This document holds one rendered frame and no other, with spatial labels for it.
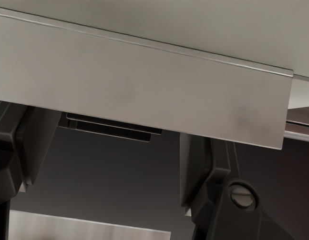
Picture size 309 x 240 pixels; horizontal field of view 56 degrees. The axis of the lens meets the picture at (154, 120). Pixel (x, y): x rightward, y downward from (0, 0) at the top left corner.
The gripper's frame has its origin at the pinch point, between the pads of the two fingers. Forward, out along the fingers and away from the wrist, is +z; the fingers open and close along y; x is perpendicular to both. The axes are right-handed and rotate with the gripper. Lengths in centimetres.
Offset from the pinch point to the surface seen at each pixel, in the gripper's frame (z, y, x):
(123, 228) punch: -0.1, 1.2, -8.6
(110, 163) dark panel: 31, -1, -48
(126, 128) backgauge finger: 16.6, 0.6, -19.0
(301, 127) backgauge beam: 23.6, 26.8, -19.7
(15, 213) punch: -0.1, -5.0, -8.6
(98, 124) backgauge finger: 17.1, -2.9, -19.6
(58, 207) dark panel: 22, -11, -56
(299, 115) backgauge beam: 24.6, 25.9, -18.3
